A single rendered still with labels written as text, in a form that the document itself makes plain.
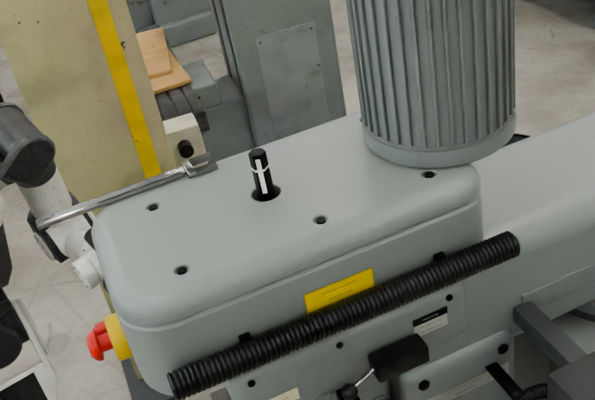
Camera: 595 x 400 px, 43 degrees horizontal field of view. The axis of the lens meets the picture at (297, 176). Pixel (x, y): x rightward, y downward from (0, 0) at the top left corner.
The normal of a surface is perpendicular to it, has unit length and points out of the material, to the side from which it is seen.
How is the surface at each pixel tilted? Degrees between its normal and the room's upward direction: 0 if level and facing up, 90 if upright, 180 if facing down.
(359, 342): 90
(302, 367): 90
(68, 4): 90
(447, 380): 90
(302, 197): 0
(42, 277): 0
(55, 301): 0
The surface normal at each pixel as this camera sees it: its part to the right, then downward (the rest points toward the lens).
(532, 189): -0.16, -0.82
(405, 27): -0.42, 0.55
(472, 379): 0.38, 0.46
